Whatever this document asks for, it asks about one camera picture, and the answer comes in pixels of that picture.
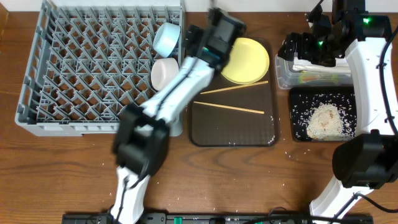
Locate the wooden chopstick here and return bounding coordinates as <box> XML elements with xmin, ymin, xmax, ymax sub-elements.
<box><xmin>200</xmin><ymin>81</ymin><xmax>268</xmax><ymax>95</ymax></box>
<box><xmin>193</xmin><ymin>101</ymin><xmax>265</xmax><ymax>114</ymax></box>

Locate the dark brown serving tray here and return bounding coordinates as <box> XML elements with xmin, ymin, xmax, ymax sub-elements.
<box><xmin>188</xmin><ymin>38</ymin><xmax>279</xmax><ymax>147</ymax></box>

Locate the white plastic cup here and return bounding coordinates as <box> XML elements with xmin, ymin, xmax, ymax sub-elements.
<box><xmin>170</xmin><ymin>113</ymin><xmax>183</xmax><ymax>137</ymax></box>

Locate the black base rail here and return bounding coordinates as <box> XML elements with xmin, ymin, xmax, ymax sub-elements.
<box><xmin>61</xmin><ymin>212</ymin><xmax>374</xmax><ymax>224</ymax></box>

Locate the crumpled white plastic wrapper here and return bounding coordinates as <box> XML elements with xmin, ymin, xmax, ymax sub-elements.
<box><xmin>292</xmin><ymin>57</ymin><xmax>351</xmax><ymax>74</ymax></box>

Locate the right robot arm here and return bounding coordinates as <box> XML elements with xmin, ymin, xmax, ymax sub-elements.
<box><xmin>278</xmin><ymin>0</ymin><xmax>397</xmax><ymax>223</ymax></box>

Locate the clear plastic waste container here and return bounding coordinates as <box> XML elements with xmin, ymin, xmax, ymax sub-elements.
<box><xmin>274</xmin><ymin>39</ymin><xmax>355</xmax><ymax>90</ymax></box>

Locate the pink white bowl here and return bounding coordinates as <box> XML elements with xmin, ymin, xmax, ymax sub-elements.
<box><xmin>150</xmin><ymin>58</ymin><xmax>179</xmax><ymax>91</ymax></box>

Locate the light blue bowl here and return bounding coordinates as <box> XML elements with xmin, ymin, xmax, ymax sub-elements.
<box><xmin>153</xmin><ymin>22</ymin><xmax>181</xmax><ymax>58</ymax></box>

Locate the yellow plate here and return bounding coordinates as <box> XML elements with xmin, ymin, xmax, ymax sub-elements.
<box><xmin>221</xmin><ymin>37</ymin><xmax>270</xmax><ymax>85</ymax></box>

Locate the black waste tray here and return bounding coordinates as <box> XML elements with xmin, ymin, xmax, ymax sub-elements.
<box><xmin>289</xmin><ymin>86</ymin><xmax>357</xmax><ymax>142</ymax></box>

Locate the grey plastic dishwasher rack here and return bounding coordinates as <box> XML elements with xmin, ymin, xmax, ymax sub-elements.
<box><xmin>15</xmin><ymin>1</ymin><xmax>185</xmax><ymax>136</ymax></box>

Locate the pile of rice waste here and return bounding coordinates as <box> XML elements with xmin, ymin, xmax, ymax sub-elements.
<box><xmin>307</xmin><ymin>104</ymin><xmax>345</xmax><ymax>141</ymax></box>

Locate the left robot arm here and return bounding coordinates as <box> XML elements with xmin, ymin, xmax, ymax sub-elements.
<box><xmin>110</xmin><ymin>7</ymin><xmax>247</xmax><ymax>223</ymax></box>

